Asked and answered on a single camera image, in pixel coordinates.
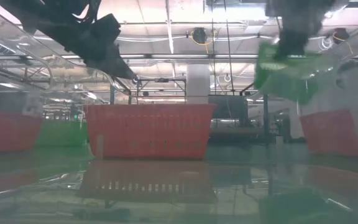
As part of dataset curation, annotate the black background rig frame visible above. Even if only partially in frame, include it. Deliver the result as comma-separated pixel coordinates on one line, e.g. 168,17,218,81
134,77,188,98

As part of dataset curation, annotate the black hanging cable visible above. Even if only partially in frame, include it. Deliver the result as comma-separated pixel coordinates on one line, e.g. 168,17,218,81
223,0,235,96
210,0,216,96

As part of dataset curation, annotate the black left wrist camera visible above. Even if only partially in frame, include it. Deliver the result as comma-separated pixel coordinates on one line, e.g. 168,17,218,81
89,13,122,48

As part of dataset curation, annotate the black background screen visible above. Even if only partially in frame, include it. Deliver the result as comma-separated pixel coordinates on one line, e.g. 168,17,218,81
208,95,250,121

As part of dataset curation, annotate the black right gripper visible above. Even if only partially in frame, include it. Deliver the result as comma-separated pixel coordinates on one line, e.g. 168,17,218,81
265,0,337,61

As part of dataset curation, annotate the white square pillar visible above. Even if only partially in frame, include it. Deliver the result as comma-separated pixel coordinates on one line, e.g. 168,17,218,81
186,63,211,105

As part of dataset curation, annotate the white cable coil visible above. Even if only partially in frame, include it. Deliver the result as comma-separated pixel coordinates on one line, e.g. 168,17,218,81
318,36,334,51

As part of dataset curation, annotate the black ceiling cable reel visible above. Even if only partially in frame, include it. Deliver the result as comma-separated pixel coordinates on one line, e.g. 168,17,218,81
190,27,210,45
332,27,351,45

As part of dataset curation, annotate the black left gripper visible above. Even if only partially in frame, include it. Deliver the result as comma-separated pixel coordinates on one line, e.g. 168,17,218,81
33,17,136,80

